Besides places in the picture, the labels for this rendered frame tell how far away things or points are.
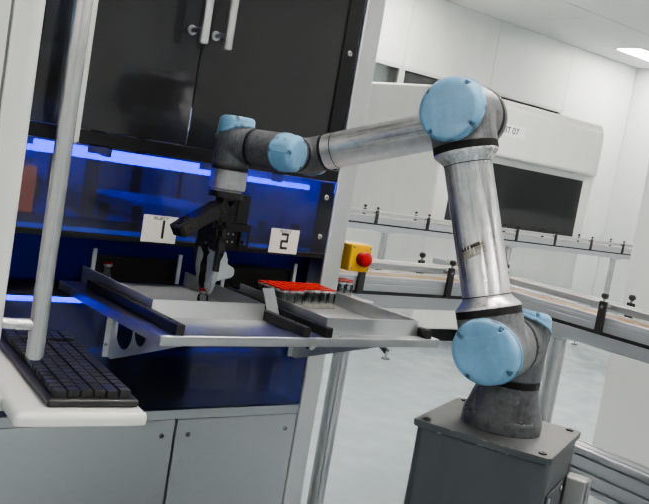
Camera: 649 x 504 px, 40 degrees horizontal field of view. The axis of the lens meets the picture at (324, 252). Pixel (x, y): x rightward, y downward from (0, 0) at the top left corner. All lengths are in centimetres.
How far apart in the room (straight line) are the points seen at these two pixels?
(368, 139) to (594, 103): 906
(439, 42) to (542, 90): 164
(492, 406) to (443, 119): 53
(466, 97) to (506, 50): 803
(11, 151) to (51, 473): 96
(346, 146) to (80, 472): 92
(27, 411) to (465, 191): 79
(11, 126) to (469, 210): 76
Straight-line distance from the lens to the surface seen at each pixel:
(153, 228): 199
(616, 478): 265
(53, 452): 204
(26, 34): 127
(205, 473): 225
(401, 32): 855
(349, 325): 186
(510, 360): 153
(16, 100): 127
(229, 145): 180
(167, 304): 175
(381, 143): 178
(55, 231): 130
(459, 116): 155
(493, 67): 945
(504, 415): 168
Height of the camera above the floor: 122
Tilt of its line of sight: 6 degrees down
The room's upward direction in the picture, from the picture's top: 10 degrees clockwise
